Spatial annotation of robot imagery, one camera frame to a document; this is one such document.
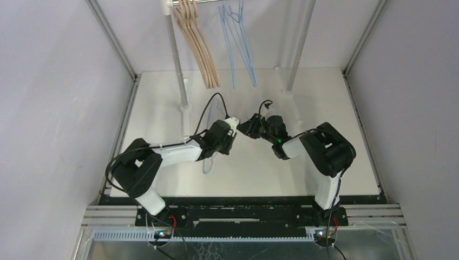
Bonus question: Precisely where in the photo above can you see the beige plastic hanger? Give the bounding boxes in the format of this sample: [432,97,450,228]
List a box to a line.
[188,0,221,88]
[173,1,212,89]
[190,1,218,89]
[174,1,215,89]

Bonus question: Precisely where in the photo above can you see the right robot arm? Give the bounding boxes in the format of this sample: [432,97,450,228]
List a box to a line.
[237,114,356,225]

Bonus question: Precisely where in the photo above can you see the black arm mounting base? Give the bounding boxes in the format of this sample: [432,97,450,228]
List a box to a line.
[135,196,349,238]

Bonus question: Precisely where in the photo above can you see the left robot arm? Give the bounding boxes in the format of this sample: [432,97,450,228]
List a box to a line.
[106,117,239,226]

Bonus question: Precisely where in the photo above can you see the metal clothes rack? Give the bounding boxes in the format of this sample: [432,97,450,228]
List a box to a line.
[161,1,315,137]

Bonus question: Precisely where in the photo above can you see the left electronics board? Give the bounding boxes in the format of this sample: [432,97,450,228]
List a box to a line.
[154,230,173,240]

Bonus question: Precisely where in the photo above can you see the electronics board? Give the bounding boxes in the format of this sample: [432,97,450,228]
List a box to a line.
[313,233,335,248]
[154,230,173,240]

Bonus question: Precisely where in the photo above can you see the right electronics board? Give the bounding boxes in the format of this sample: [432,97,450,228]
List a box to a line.
[313,233,335,248]

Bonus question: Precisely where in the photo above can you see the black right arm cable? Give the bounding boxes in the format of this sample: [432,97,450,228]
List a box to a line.
[258,100,347,260]

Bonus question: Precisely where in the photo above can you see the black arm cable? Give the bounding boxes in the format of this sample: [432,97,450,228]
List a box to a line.
[104,92,230,194]
[258,100,347,260]

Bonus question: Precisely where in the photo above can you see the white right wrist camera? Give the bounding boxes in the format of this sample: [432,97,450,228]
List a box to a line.
[260,102,276,118]

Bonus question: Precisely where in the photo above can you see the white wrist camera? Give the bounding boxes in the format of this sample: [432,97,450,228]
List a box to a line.
[224,116,240,131]
[260,102,276,118]

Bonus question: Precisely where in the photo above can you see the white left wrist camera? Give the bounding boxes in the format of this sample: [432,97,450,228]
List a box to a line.
[224,116,240,131]

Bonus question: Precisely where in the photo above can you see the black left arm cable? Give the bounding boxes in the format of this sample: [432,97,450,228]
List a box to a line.
[104,92,230,194]

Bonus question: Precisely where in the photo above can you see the white slotted cable duct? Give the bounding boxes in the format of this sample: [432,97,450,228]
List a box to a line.
[92,229,316,243]

